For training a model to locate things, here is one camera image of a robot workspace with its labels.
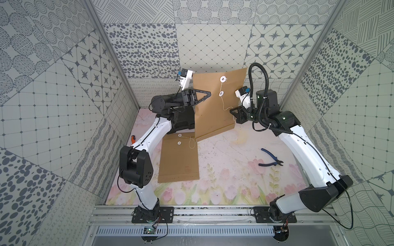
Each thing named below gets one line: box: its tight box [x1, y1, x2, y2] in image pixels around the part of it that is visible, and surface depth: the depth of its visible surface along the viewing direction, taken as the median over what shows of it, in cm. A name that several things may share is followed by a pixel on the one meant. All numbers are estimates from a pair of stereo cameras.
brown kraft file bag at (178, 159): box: [158, 131, 200, 184], surface depth 97 cm
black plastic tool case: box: [167, 106, 195, 134], surface depth 65 cm
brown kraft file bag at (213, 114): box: [192, 67, 248, 139], surface depth 62 cm
